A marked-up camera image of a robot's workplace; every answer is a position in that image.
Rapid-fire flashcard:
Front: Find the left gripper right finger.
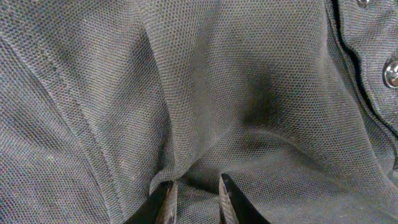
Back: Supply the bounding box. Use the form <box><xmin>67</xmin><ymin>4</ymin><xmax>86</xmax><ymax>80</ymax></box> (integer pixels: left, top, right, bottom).
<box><xmin>219</xmin><ymin>174</ymin><xmax>271</xmax><ymax>224</ymax></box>

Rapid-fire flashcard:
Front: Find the black polo shirt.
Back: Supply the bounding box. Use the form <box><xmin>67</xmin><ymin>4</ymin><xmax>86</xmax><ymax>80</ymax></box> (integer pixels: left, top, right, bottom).
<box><xmin>1</xmin><ymin>0</ymin><xmax>397</xmax><ymax>223</ymax></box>

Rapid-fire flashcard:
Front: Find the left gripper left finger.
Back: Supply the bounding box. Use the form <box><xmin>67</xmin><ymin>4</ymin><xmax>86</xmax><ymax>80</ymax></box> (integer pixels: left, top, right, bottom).
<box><xmin>124</xmin><ymin>180</ymin><xmax>178</xmax><ymax>224</ymax></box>

